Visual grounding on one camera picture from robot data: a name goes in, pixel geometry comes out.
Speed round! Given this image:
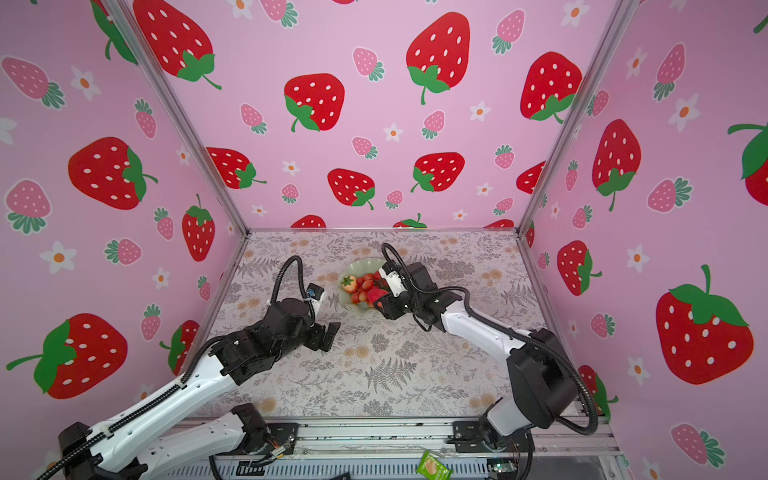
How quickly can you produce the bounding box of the pale red fake strawberry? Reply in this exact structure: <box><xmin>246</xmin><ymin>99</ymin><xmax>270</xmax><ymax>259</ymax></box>
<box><xmin>341</xmin><ymin>275</ymin><xmax>358</xmax><ymax>294</ymax></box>

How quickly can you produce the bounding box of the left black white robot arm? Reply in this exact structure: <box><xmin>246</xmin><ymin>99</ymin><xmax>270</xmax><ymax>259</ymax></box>
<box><xmin>40</xmin><ymin>298</ymin><xmax>341</xmax><ymax>479</ymax></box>

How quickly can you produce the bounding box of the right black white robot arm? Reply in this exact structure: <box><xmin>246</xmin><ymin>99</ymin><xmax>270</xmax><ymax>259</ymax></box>
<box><xmin>369</xmin><ymin>261</ymin><xmax>580</xmax><ymax>450</ymax></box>

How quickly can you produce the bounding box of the light green scalloped fruit bowl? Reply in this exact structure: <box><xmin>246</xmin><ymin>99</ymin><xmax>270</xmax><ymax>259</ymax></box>
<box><xmin>339</xmin><ymin>258</ymin><xmax>390</xmax><ymax>313</ymax></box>

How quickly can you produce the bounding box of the floral patterned table mat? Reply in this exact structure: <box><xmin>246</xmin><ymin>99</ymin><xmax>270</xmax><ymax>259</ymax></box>
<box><xmin>199</xmin><ymin>230</ymin><xmax>545</xmax><ymax>417</ymax></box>

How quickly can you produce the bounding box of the green snack packet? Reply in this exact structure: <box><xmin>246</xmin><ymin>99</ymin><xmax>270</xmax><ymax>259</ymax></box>
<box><xmin>417</xmin><ymin>451</ymin><xmax>453</xmax><ymax>480</ymax></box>

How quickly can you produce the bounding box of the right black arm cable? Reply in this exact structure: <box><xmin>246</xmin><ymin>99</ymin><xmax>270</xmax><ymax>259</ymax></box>
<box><xmin>381</xmin><ymin>242</ymin><xmax>600</xmax><ymax>436</ymax></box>

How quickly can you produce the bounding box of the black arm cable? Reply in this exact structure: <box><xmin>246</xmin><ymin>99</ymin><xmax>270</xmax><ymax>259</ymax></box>
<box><xmin>381</xmin><ymin>242</ymin><xmax>600</xmax><ymax>436</ymax></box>
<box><xmin>268</xmin><ymin>255</ymin><xmax>319</xmax><ymax>328</ymax></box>

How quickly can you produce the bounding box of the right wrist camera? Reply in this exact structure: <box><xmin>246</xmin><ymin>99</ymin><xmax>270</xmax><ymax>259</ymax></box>
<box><xmin>382</xmin><ymin>271</ymin><xmax>406</xmax><ymax>297</ymax></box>

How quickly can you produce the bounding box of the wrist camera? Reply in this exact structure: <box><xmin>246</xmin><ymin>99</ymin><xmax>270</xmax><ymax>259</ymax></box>
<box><xmin>382</xmin><ymin>271</ymin><xmax>406</xmax><ymax>297</ymax></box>
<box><xmin>306</xmin><ymin>283</ymin><xmax>326</xmax><ymax>311</ymax></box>

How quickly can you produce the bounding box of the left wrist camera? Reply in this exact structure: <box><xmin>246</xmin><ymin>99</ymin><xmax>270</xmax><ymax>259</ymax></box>
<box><xmin>306</xmin><ymin>283</ymin><xmax>326</xmax><ymax>311</ymax></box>

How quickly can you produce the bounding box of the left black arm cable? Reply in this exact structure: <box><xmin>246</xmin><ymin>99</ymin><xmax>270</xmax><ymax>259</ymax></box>
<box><xmin>268</xmin><ymin>255</ymin><xmax>319</xmax><ymax>328</ymax></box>

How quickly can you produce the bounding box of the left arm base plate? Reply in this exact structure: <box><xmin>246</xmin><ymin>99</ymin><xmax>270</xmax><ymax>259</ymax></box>
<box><xmin>239</xmin><ymin>422</ymin><xmax>300</xmax><ymax>456</ymax></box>

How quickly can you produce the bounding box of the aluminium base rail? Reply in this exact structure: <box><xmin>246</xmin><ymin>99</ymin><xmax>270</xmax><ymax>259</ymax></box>
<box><xmin>143</xmin><ymin>416</ymin><xmax>625</xmax><ymax>480</ymax></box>

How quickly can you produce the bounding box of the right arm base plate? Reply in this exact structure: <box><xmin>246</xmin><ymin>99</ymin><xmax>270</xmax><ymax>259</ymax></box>
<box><xmin>446</xmin><ymin>419</ymin><xmax>535</xmax><ymax>453</ymax></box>

